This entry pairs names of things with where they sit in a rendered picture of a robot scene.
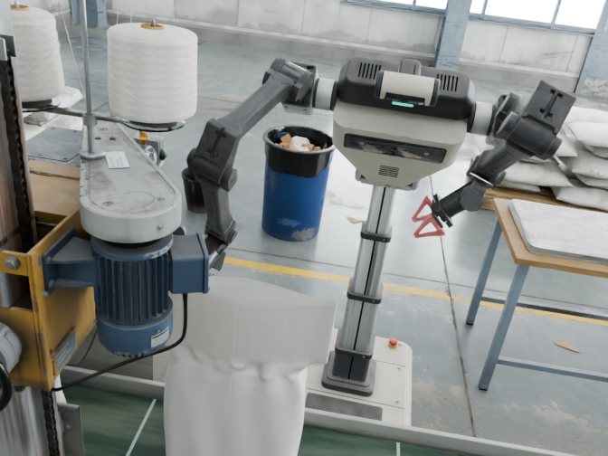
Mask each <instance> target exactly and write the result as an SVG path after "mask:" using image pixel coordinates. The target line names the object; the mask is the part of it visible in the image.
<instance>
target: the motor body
mask: <svg viewBox="0 0 608 456"><path fill-rule="evenodd" d="M90 239H91V247H90V251H91V256H94V261H95V274H96V287H93V290H94V302H95V307H96V308H95V315H96V318H95V319H93V321H94V322H95V323H96V324H97V334H98V338H99V341H100V343H101V344H102V345H103V346H104V347H105V348H106V349H107V350H108V351H109V352H110V353H112V354H114V355H117V356H123V357H140V356H146V355H149V354H152V353H154V352H156V351H158V350H159V349H160V348H161V347H163V346H164V345H165V343H166V342H167V341H168V339H169V338H170V337H171V334H172V330H173V309H174V306H175V305H174V304H173V301H172V300H171V298H170V297H169V296H168V253H167V251H168V250H169V249H170V248H171V246H172V244H173V233H170V234H169V235H167V236H165V237H163V238H162V239H161V240H160V241H158V242H156V243H154V244H151V245H148V246H146V247H140V248H120V247H116V246H113V245H110V244H108V243H106V242H104V241H103V240H101V239H99V238H97V237H94V236H91V238H90ZM98 260H99V264H100V286H99V285H98V279H97V265H96V261H98Z"/></svg>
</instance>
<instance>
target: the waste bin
mask: <svg viewBox="0 0 608 456"><path fill-rule="evenodd" d="M287 134H290V137H291V138H294V137H302V138H307V139H308V140H309V143H310V144H312V145H314V146H315V147H320V148H321V149H323V147H324V146H325V144H326V143H327V148H326V149H323V150H319V151H300V150H294V149H289V148H285V147H281V146H278V145H276V144H279V143H282V141H281V139H280V138H282V137H284V136H286V135H287ZM262 139H263V141H264V142H265V148H264V152H265V156H266V157H265V173H264V189H263V206H262V223H261V226H262V229H263V230H264V232H266V233H267V234H268V235H270V236H272V237H274V238H276V239H280V240H283V241H288V242H303V241H307V240H310V239H312V238H314V237H315V236H316V235H317V234H318V232H319V226H320V222H321V216H322V211H323V205H324V200H325V195H326V190H327V184H328V174H329V169H330V164H331V162H332V159H333V155H334V151H335V150H336V148H335V147H334V145H333V142H332V135H330V134H329V133H327V132H326V131H323V130H320V129H317V128H311V127H306V126H298V125H283V126H277V127H273V128H269V129H267V130H266V131H265V132H264V133H263V136H262Z"/></svg>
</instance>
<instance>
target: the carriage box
mask: <svg viewBox="0 0 608 456"><path fill-rule="evenodd" d="M29 170H30V177H31V186H32V193H33V208H34V216H35V223H36V232H37V239H38V243H37V244H36V245H35V246H34V247H33V248H32V249H31V250H30V251H29V252H28V253H21V252H11V251H6V250H3V251H2V252H0V271H1V272H6V273H12V274H17V275H23V276H28V277H29V284H30V291H31V295H28V291H26V292H25V293H24V294H23V295H22V296H21V297H20V298H19V299H18V300H17V301H16V302H15V303H14V304H13V305H12V306H11V307H10V308H4V307H0V322H2V323H4V324H6V325H7V326H8V327H9V328H11V329H12V330H13V331H14V332H15V334H16V335H17V336H18V337H19V339H20V341H21V344H22V353H21V355H20V357H19V359H20V360H19V362H18V363H17V364H16V365H15V367H14V368H13V369H12V370H11V371H10V373H9V375H10V377H11V380H12V384H14V385H23V386H29V387H33V388H39V389H43V390H44V391H48V392H50V391H51V389H52V387H53V386H54V383H53V382H54V380H55V379H56V378H57V376H58V375H59V373H60V372H61V371H62V370H63V368H64V367H65V366H66V365H67V363H68V362H69V360H70V359H71V357H72V356H73V355H74V353H75V352H76V350H77V349H78V348H79V346H80V345H81V343H82V342H83V341H84V339H85V338H86V336H88V335H89V333H90V332H91V330H92V329H93V327H94V326H95V325H96V323H95V322H94V321H93V319H95V318H96V315H95V308H96V307H95V302H94V290H93V287H71V288H56V289H55V291H54V292H53V293H52V294H51V295H49V293H48V292H46V291H45V288H44V280H43V266H42V255H43V253H44V252H45V251H46V250H47V249H48V248H50V247H51V246H52V245H53V244H54V243H55V242H56V241H57V240H58V239H59V238H60V237H61V236H62V235H63V234H64V233H65V232H66V231H67V230H69V229H70V228H71V227H75V228H76V237H77V238H81V239H83V240H87V241H90V242H91V239H90V238H91V234H89V233H87V232H86V231H85V230H84V229H83V227H82V225H81V214H80V212H79V208H80V198H79V197H80V177H79V176H68V175H63V174H56V173H51V172H44V171H39V170H33V169H29ZM74 330H75V332H76V341H77V347H76V348H75V349H74V351H73V352H72V354H71V355H70V357H69V358H68V359H67V361H66V362H65V364H64V365H63V366H62V368H61V369H60V371H59V372H58V374H57V367H56V360H55V359H56V358H57V355H56V354H57V353H58V351H59V350H60V349H61V348H62V346H63V345H64V343H65V342H66V341H67V339H68V338H69V337H70V335H71V334H72V332H73V331H74Z"/></svg>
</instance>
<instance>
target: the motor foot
mask: <svg viewBox="0 0 608 456"><path fill-rule="evenodd" d="M90 247H91V242H90V241H87V240H83V239H81V238H77V237H76V228H75V227H71V228H70V229H69V230H67V231H66V232H65V233H64V234H63V235H62V236H61V237H60V238H59V239H58V240H57V241H56V242H55V243H54V244H53V245H52V246H51V247H50V248H48V249H47V250H46V251H45V252H44V253H43V255H42V266H43V280H44V288H45V291H46V292H48V293H49V295H51V294H52V293H53V292H54V291H55V289H56V288H71V287H96V274H95V261H94V256H91V251H90ZM96 265H97V279H98V285H99V286H100V264H99V260H98V261H96Z"/></svg>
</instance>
